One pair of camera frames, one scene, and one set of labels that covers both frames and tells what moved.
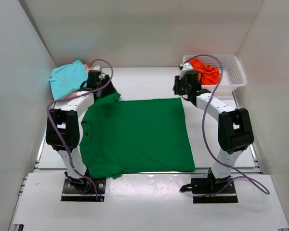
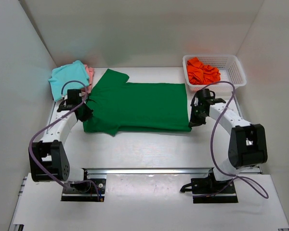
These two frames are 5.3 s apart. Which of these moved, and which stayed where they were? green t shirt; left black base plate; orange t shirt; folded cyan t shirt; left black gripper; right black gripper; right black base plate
Moved: right black gripper; green t shirt; left black gripper
Stayed: left black base plate; right black base plate; folded cyan t shirt; orange t shirt
